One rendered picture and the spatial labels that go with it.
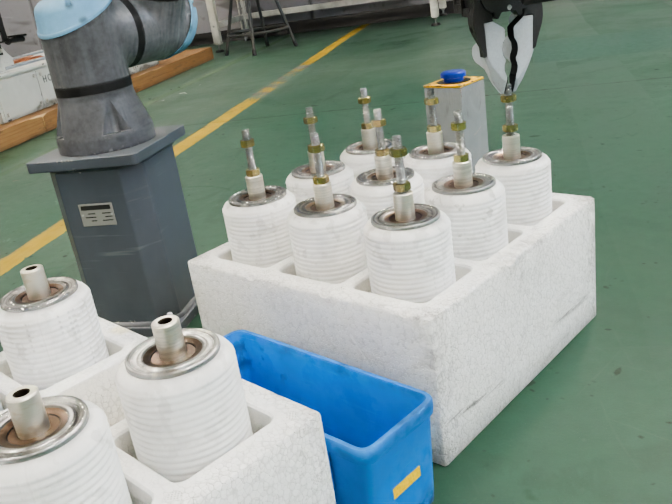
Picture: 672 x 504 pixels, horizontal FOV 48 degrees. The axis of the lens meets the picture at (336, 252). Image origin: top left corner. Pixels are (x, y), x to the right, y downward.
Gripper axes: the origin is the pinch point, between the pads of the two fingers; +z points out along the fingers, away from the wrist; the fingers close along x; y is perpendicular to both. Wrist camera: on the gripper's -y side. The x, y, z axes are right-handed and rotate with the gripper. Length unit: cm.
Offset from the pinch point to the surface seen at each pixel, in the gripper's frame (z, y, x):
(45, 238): 35, 97, 72
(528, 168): 10.2, -3.9, 0.2
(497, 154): 9.5, 2.5, 1.0
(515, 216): 16.2, -3.6, 2.1
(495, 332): 24.0, -16.4, 12.2
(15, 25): 1, 632, 123
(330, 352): 24.4, -10.4, 30.1
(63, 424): 10, -37, 55
